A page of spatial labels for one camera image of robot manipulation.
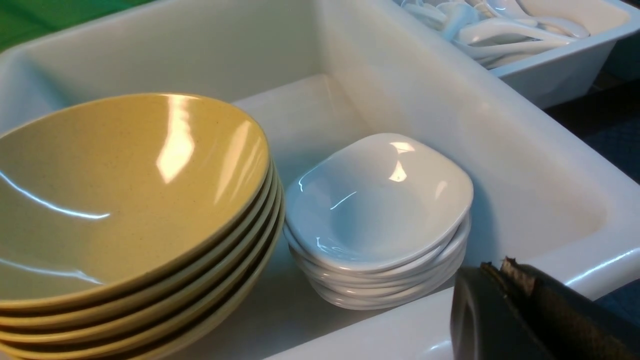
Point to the pile of white spoons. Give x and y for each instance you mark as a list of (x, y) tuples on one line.
[(494, 32)]

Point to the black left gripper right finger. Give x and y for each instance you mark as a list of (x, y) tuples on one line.
[(567, 324)]

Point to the large white plastic bin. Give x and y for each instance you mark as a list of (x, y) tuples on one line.
[(320, 74)]

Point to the white spoon bin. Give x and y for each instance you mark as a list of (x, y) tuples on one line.
[(567, 72)]

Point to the white square dish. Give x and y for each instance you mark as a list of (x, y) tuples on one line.
[(389, 301), (454, 264)]

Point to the top white stacked dish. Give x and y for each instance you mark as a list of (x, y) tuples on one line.
[(380, 203)]

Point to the top yellow noodle bowl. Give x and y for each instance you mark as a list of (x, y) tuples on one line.
[(103, 197)]

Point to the white stacked dish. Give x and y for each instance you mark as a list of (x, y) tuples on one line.
[(407, 273), (380, 203), (384, 289)]

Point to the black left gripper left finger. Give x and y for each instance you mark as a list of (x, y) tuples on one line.
[(486, 325)]

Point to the green cloth backdrop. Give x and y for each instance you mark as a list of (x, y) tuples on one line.
[(25, 20)]

